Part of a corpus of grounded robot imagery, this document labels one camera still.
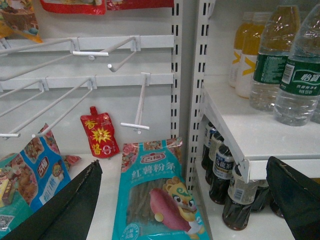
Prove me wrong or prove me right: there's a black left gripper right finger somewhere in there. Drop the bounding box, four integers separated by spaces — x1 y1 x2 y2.
266 156 320 240

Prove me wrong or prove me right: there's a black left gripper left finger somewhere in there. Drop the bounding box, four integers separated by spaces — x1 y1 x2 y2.
3 160 103 240

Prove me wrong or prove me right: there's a water bottle green label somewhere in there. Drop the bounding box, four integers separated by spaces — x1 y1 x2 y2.
273 3 320 127

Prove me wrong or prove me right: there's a white middle shelf board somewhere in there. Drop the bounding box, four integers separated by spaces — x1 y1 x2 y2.
200 75 320 182

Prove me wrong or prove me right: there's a dark oolong tea bottle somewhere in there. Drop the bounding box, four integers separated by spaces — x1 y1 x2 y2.
222 164 258 231
209 144 235 205

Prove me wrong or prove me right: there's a water bottle right back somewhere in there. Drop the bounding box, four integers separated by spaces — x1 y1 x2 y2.
249 3 301 112

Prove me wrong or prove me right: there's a white slotted shelf upright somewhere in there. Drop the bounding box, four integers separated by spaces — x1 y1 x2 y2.
170 0 216 191

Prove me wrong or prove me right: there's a blue snack bag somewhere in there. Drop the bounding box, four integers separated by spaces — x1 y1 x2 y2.
0 131 81 212

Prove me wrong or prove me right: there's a green box bottom left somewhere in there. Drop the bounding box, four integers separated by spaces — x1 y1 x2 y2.
0 153 33 238

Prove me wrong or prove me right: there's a dark oolong tea bottle front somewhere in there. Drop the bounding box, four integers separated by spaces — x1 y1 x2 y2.
222 164 258 231

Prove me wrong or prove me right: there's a teal sweet potato noodle bag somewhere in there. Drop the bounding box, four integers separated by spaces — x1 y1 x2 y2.
112 137 210 240

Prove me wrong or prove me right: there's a red sauce pouch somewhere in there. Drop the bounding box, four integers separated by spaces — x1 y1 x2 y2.
80 106 120 159

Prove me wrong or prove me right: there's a white peg hook lower middle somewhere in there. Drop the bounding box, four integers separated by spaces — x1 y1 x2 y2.
0 76 98 141

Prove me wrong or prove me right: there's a white peg hook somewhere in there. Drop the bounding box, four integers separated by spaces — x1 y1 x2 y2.
120 72 151 135
0 76 98 141
0 36 138 82

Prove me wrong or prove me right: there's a white peg hook right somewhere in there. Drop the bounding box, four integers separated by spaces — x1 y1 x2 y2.
120 72 151 135

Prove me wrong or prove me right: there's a yellow drink bottle front left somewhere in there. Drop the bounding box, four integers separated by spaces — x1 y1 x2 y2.
235 11 271 99

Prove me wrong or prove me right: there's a yellow drink bottle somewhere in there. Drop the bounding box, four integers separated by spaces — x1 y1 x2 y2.
228 11 254 88
235 11 271 99

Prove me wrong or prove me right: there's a white peg hook upper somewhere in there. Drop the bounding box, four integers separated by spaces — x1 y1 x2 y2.
0 36 138 82

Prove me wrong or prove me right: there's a yellow drink bottle back left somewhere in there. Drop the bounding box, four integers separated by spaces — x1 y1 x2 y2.
228 11 254 88

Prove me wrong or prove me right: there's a yellow snack bag top left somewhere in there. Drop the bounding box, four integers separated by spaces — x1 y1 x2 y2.
0 0 43 43

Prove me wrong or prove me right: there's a red snack bag top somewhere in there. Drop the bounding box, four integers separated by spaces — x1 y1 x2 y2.
40 0 106 15

